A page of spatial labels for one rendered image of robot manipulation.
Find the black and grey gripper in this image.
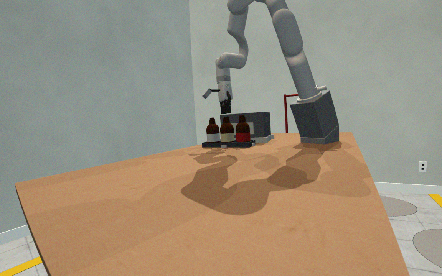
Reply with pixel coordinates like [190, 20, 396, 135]
[217, 80, 233, 114]

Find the brown bottle with white label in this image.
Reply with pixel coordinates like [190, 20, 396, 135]
[206, 118, 220, 143]

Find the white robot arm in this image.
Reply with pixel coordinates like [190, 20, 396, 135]
[215, 0, 327, 102]

